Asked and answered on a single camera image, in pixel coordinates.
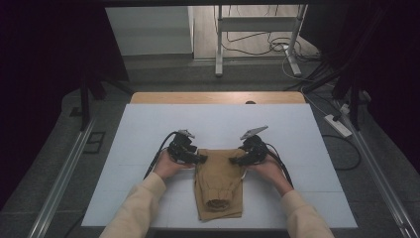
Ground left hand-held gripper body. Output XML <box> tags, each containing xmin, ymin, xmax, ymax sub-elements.
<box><xmin>167</xmin><ymin>129</ymin><xmax>198</xmax><ymax>164</ymax></box>

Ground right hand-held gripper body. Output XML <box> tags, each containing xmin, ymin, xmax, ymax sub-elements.
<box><xmin>239</xmin><ymin>125</ymin><xmax>270</xmax><ymax>164</ymax></box>

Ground tan pants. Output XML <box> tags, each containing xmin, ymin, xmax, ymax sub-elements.
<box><xmin>193</xmin><ymin>148</ymin><xmax>247</xmax><ymax>221</ymax></box>

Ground person's left hand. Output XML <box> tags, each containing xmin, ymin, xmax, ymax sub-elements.
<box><xmin>152</xmin><ymin>151</ymin><xmax>194</xmax><ymax>182</ymax></box>

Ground person's right hand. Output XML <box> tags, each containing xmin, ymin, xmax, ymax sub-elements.
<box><xmin>246</xmin><ymin>154</ymin><xmax>295</xmax><ymax>197</ymax></box>

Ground white table cover board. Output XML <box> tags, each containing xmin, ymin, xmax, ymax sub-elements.
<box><xmin>81</xmin><ymin>103</ymin><xmax>359</xmax><ymax>230</ymax></box>

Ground white power strip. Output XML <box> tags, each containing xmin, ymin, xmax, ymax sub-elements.
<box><xmin>324</xmin><ymin>113</ymin><xmax>354</xmax><ymax>138</ymax></box>

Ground black floor plate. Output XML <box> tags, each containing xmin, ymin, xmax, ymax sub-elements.
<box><xmin>82</xmin><ymin>131</ymin><xmax>107</xmax><ymax>155</ymax></box>

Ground black stand with angled legs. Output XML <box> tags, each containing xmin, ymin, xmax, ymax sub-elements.
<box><xmin>301</xmin><ymin>49</ymin><xmax>365</xmax><ymax>132</ymax></box>

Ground black tripod stand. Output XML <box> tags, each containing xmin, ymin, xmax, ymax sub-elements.
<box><xmin>78</xmin><ymin>70</ymin><xmax>133</xmax><ymax>132</ymax></box>

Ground dark curtain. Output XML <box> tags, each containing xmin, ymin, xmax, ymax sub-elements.
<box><xmin>300</xmin><ymin>0</ymin><xmax>420</xmax><ymax>173</ymax></box>
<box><xmin>0</xmin><ymin>0</ymin><xmax>130</xmax><ymax>209</ymax></box>

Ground left hand-held gripper black cable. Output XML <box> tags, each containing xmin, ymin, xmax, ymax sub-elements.
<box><xmin>143</xmin><ymin>131</ymin><xmax>181</xmax><ymax>180</ymax></box>

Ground hand-held gripper black cable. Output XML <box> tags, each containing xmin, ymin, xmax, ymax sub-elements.
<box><xmin>143</xmin><ymin>131</ymin><xmax>181</xmax><ymax>180</ymax></box>
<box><xmin>265</xmin><ymin>142</ymin><xmax>294</xmax><ymax>188</ymax></box>

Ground right hand-held gripper black cable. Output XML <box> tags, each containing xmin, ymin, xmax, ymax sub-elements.
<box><xmin>265</xmin><ymin>142</ymin><xmax>294</xmax><ymax>188</ymax></box>

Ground white floor cable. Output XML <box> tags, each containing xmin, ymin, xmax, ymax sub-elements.
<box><xmin>281</xmin><ymin>56</ymin><xmax>331</xmax><ymax>117</ymax></box>

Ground black floor cable loop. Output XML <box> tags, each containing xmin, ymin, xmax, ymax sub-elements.
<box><xmin>321</xmin><ymin>133</ymin><xmax>362</xmax><ymax>172</ymax></box>

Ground tangled black floor cables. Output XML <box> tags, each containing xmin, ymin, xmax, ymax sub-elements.
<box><xmin>221</xmin><ymin>31</ymin><xmax>321</xmax><ymax>63</ymax></box>

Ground aluminium floor rail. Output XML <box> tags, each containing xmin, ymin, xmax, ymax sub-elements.
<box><xmin>28</xmin><ymin>118</ymin><xmax>97</xmax><ymax>238</ymax></box>
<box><xmin>336</xmin><ymin>102</ymin><xmax>420</xmax><ymax>238</ymax></box>

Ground white metal stand frame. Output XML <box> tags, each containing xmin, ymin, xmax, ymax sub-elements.
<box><xmin>214</xmin><ymin>3</ymin><xmax>310</xmax><ymax>77</ymax></box>

